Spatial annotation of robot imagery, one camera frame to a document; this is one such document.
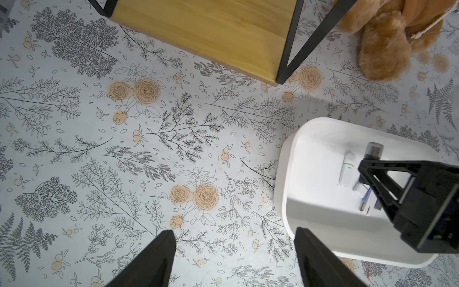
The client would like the white usb drive green stripe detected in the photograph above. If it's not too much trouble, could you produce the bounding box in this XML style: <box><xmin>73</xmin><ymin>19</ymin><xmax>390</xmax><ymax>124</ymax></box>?
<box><xmin>338</xmin><ymin>150</ymin><xmax>356</xmax><ymax>188</ymax></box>

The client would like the brown teddy bear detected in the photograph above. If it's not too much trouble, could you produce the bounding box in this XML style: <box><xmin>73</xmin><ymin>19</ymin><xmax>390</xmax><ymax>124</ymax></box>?
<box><xmin>337</xmin><ymin>0</ymin><xmax>459</xmax><ymax>82</ymax></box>

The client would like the purple silver swivel usb drive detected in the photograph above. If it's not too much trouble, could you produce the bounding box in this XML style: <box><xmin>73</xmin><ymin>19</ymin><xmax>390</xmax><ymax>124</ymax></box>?
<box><xmin>359</xmin><ymin>187</ymin><xmax>382</xmax><ymax>216</ymax></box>

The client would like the white plastic storage box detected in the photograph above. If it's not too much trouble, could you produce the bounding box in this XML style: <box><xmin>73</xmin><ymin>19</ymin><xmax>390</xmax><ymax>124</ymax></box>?
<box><xmin>274</xmin><ymin>117</ymin><xmax>441</xmax><ymax>269</ymax></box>

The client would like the wooden shelf black metal frame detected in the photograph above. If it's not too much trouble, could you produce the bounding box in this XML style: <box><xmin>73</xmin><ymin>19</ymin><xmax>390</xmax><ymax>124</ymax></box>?
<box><xmin>92</xmin><ymin>0</ymin><xmax>354</xmax><ymax>85</ymax></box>

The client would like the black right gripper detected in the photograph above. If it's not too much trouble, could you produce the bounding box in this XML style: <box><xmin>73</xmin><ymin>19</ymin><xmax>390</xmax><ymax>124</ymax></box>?
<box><xmin>358</xmin><ymin>159</ymin><xmax>459</xmax><ymax>254</ymax></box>

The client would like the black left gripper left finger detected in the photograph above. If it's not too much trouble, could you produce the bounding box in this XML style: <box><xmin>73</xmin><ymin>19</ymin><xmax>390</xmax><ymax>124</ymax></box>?
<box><xmin>108</xmin><ymin>230</ymin><xmax>176</xmax><ymax>287</ymax></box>

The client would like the dark grey usb drive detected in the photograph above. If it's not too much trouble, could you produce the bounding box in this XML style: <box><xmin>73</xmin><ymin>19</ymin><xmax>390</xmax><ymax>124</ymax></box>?
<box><xmin>364</xmin><ymin>142</ymin><xmax>384</xmax><ymax>160</ymax></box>

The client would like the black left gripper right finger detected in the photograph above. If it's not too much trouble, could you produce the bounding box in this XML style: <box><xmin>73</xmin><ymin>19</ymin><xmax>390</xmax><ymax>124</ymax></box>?
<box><xmin>294</xmin><ymin>227</ymin><xmax>366</xmax><ymax>287</ymax></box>

